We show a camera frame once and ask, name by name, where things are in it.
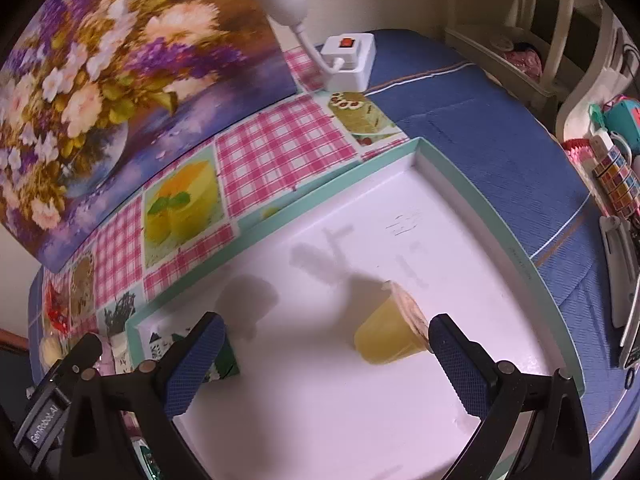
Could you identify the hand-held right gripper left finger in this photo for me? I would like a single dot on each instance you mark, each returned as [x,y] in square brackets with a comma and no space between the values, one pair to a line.
[200,365]

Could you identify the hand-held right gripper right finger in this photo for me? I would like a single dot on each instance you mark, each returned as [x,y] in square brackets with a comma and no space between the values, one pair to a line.
[457,365]

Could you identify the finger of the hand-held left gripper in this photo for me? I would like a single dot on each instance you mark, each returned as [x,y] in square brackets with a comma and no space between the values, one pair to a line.
[82,352]

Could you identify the green white snack packet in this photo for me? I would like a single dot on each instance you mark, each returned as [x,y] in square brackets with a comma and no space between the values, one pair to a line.
[227,365]

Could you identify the yellow jelly cup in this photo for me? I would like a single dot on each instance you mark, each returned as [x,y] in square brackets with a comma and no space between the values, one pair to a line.
[385,335]

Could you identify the teal-rimmed white tray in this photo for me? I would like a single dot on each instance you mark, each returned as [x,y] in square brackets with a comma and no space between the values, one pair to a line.
[350,400]

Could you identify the brown wooden chair back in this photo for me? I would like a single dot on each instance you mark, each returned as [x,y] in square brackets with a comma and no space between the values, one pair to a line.
[12,341]

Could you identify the white phone stand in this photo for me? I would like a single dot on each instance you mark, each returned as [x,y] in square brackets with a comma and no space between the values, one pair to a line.
[614,260]

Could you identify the blue tablecloth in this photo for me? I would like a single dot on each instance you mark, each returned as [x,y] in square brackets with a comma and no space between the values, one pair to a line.
[500,135]

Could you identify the pink crochet mat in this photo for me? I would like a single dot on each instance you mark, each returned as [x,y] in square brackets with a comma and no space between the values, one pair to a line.
[577,155]

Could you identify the colourful puzzle cube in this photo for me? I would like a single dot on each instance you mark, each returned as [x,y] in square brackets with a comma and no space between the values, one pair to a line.
[617,182]

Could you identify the floral painting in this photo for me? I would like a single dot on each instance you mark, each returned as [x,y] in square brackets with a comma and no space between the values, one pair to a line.
[125,85]

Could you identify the green plastic clip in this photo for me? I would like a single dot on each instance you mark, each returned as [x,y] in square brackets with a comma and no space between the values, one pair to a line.
[596,116]

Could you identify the teal toy with red patch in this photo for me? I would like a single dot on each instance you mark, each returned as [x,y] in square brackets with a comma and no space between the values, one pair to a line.
[622,120]

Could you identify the pink patterned cloth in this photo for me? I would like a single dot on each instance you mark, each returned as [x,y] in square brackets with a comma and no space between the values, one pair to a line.
[522,60]

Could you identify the white wooden chair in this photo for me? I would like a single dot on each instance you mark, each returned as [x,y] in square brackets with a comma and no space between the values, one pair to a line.
[560,10]

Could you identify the white lamp with switch base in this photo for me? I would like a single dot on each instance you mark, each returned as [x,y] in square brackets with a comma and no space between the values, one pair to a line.
[350,60]

